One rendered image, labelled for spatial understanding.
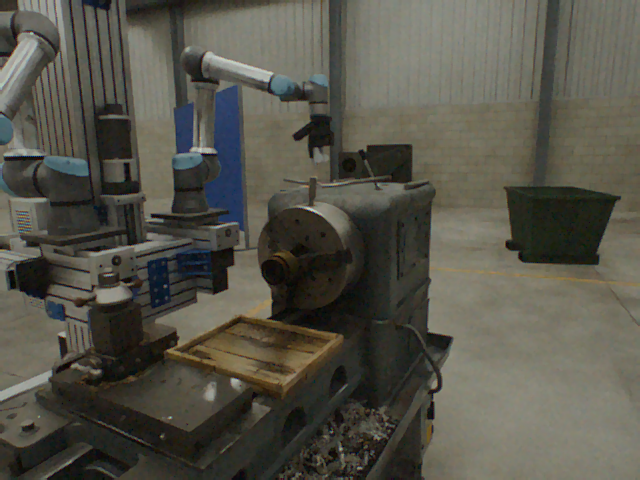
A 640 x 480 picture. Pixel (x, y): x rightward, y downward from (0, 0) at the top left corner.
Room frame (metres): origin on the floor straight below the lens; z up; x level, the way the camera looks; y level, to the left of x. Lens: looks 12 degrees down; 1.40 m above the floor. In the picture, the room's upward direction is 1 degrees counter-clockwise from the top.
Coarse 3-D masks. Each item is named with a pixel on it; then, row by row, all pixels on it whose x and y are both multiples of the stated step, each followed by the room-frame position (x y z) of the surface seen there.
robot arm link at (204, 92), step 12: (192, 84) 1.89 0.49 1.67; (204, 84) 1.87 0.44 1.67; (216, 84) 1.89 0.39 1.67; (204, 96) 1.88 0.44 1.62; (204, 108) 1.88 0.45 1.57; (204, 120) 1.88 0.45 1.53; (204, 132) 1.88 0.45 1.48; (204, 144) 1.88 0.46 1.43; (204, 156) 1.87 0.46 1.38; (216, 156) 1.92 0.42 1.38; (216, 168) 1.92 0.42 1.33
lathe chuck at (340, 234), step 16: (288, 208) 1.29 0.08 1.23; (304, 208) 1.27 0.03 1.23; (320, 208) 1.29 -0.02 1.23; (288, 224) 1.29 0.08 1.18; (304, 224) 1.27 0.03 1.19; (320, 224) 1.24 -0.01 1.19; (336, 224) 1.24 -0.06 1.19; (304, 240) 1.27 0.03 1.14; (320, 240) 1.24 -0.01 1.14; (336, 240) 1.22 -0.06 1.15; (352, 240) 1.25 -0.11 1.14; (352, 256) 1.23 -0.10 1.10; (320, 272) 1.24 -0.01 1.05; (336, 272) 1.22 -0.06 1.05; (352, 272) 1.23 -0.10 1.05; (272, 288) 1.33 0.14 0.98; (304, 288) 1.27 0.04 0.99; (320, 288) 1.24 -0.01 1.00; (336, 288) 1.22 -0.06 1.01; (304, 304) 1.27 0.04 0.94; (320, 304) 1.24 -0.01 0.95
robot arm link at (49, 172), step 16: (48, 160) 1.31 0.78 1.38; (64, 160) 1.32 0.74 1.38; (80, 160) 1.36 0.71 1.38; (32, 176) 1.32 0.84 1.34; (48, 176) 1.31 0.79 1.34; (64, 176) 1.31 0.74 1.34; (80, 176) 1.34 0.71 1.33; (48, 192) 1.32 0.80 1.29; (64, 192) 1.31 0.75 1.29; (80, 192) 1.34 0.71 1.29
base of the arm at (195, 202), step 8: (176, 192) 1.75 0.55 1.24; (184, 192) 1.73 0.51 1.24; (192, 192) 1.74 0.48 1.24; (200, 192) 1.77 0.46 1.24; (176, 200) 1.74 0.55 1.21; (184, 200) 1.73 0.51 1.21; (192, 200) 1.73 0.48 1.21; (200, 200) 1.75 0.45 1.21; (176, 208) 1.73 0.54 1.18; (184, 208) 1.72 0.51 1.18; (192, 208) 1.72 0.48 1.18; (200, 208) 1.74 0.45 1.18; (208, 208) 1.79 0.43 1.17
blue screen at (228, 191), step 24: (216, 96) 7.13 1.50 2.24; (240, 96) 6.23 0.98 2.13; (192, 120) 8.49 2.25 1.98; (216, 120) 7.19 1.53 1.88; (240, 120) 6.22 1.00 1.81; (192, 144) 8.59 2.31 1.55; (216, 144) 7.26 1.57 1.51; (240, 144) 6.26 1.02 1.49; (240, 168) 6.32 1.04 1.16; (216, 192) 7.39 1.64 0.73; (240, 192) 6.36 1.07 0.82; (240, 216) 6.41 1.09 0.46
